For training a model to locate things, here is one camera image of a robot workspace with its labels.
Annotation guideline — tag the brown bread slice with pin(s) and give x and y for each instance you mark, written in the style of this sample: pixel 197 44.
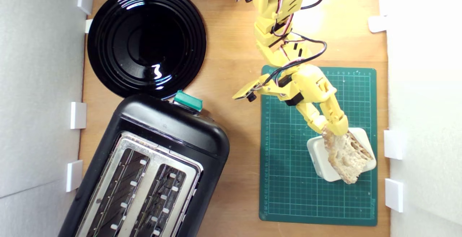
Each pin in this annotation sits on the brown bread slice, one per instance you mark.
pixel 346 157

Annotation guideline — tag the black two-slot toaster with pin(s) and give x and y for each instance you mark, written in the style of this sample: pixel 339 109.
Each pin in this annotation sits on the black two-slot toaster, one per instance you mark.
pixel 169 132

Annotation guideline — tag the white rounded block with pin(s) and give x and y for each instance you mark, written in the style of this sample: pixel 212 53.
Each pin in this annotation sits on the white rounded block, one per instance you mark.
pixel 316 155

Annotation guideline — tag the green cutting mat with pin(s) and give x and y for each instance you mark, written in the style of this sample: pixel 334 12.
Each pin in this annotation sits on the green cutting mat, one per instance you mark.
pixel 288 157

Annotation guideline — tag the black round plate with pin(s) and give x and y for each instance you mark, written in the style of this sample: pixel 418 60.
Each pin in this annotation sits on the black round plate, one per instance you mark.
pixel 144 42

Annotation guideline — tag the yellow gripper camera mount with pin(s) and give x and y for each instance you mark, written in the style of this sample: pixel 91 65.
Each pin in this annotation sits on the yellow gripper camera mount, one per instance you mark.
pixel 247 90

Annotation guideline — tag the small white wall tab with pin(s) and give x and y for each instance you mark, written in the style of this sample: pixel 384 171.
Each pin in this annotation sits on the small white wall tab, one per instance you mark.
pixel 88 25

